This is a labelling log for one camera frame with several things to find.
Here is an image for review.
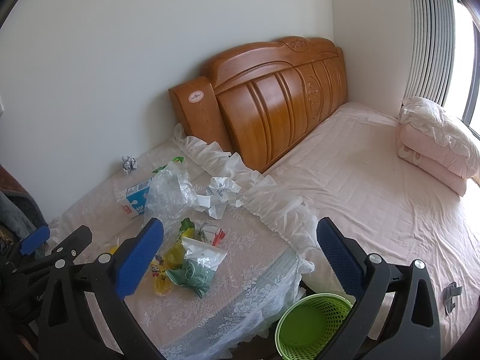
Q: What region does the dark clothing at left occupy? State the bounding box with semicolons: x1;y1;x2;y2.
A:
0;166;47;254

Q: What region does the blue white milk carton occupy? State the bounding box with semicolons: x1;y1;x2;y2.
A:
119;178;152;218

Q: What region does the green white snack bag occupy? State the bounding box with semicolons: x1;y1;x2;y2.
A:
166;238;227;298

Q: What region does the yellow green snack wrapper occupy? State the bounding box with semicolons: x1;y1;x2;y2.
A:
179;218;195;239

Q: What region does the clear plastic bag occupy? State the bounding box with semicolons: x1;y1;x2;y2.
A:
144;164;196;242

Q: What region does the white pleated curtain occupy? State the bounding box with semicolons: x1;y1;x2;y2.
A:
405;0;456;106

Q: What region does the wooden headboard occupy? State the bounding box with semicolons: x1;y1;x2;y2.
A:
168;37;347;172

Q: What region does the grey object on bed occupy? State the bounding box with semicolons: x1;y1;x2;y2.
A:
442;281;463;315

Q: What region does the red white small wrapper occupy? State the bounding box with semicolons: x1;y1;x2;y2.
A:
195;223;226;247

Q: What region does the green mesh trash basket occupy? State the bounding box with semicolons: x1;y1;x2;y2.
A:
275;293;352;360

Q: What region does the yellow cartoon snack bag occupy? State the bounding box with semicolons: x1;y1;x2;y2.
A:
150;241;185;296

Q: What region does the white lace table cover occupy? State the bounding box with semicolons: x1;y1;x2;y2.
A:
49;127;319;359

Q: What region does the folded pink quilt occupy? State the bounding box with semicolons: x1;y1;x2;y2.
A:
396;97;479;197

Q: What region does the pink bed sheet mattress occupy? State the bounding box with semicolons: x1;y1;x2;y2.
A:
268;102;479;353

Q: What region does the window frame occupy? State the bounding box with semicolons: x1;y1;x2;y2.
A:
462;25;479;136

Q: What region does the crumpled silver foil ball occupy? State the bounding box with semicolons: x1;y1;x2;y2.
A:
121;155;137;175

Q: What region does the crumpled white paper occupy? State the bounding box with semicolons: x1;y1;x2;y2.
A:
193;177;243;220

